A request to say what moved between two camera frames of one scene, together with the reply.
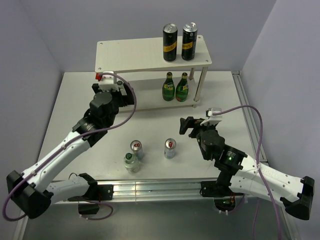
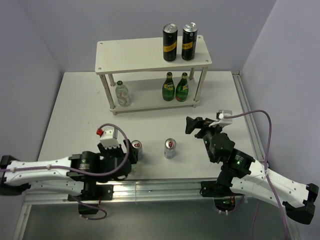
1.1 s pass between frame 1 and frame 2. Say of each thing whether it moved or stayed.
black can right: stayed
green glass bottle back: stayed
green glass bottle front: stayed
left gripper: moved
